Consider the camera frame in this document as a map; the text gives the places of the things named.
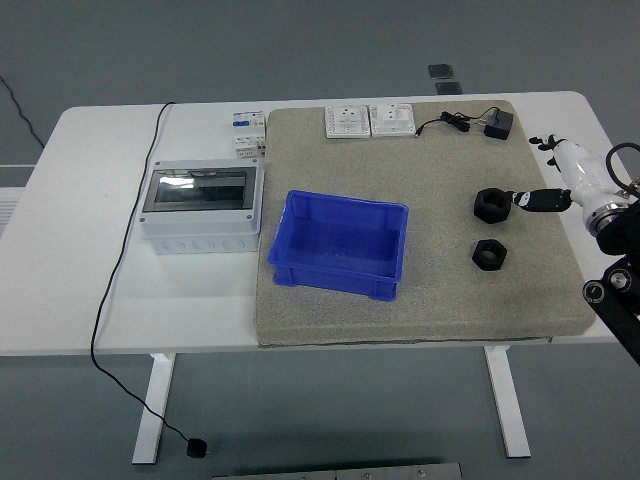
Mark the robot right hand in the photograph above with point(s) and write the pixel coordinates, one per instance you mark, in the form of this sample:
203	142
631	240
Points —
582	170

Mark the large black nut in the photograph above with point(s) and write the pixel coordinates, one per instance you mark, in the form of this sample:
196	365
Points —
482	210

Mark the small black nut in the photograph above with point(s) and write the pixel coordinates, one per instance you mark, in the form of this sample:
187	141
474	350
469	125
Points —
482	260

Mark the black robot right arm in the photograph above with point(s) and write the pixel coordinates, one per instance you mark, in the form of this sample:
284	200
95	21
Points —
617	235

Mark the blue plastic box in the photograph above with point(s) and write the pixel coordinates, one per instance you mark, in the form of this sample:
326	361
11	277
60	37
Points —
325	285

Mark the grey distribution box clear lid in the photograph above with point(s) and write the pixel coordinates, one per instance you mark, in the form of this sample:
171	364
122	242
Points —
200	235

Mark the dark floor plate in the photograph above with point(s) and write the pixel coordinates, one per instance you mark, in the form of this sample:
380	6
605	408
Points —
442	71
449	88

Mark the grey-brown mat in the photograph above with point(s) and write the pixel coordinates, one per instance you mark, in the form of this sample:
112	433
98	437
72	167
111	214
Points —
450	280

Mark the white table leg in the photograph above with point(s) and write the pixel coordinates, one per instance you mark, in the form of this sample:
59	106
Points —
507	405
152	410

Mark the white circuit breaker blue label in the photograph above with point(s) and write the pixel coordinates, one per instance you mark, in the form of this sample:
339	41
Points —
247	122

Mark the grey metal plate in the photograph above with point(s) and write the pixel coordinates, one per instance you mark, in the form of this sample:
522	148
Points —
340	472

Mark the white floor vent panel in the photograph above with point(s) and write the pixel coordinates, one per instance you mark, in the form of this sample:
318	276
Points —
7	207

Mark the white wall socket with switch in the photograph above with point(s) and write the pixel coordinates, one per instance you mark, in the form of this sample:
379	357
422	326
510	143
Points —
392	120

